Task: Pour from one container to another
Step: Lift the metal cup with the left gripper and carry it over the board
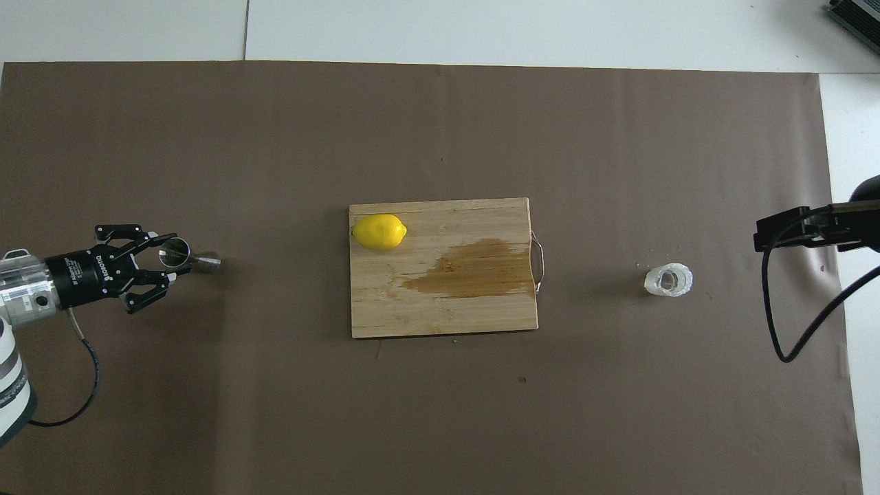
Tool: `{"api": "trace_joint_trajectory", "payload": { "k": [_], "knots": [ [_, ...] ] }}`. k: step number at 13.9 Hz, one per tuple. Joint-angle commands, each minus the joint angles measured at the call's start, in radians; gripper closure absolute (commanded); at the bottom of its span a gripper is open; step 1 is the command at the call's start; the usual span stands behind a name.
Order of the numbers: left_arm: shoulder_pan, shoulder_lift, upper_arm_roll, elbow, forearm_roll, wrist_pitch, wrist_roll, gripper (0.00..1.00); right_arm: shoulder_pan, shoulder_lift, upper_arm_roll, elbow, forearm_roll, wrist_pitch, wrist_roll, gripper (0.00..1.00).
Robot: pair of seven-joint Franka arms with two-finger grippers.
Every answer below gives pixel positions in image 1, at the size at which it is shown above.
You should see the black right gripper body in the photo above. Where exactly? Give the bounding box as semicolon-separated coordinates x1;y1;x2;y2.
825;175;880;250

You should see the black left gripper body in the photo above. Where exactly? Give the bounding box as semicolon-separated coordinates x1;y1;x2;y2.
45;247;131;309

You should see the metal jigger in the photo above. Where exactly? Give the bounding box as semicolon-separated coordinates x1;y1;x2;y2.
158;236;222;274

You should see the clear plastic cup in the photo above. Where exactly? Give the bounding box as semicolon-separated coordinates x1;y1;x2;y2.
644;263;694;298

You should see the brown paper table mat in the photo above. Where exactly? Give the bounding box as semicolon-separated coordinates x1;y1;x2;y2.
0;60;864;495

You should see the black ribbed device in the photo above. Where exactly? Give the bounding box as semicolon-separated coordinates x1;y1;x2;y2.
825;0;880;39

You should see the yellow lemon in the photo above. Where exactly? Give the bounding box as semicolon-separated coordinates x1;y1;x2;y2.
351;214;408;252

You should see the wooden cutting board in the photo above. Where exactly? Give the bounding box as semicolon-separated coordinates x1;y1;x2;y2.
349;197;549;339

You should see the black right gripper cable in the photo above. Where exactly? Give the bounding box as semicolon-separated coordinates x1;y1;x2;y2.
760;213;880;363

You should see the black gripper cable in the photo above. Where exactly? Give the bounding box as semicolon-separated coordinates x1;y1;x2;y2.
27;307;102;427
760;213;880;363

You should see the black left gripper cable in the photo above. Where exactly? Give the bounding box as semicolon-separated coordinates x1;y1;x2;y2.
27;307;102;427

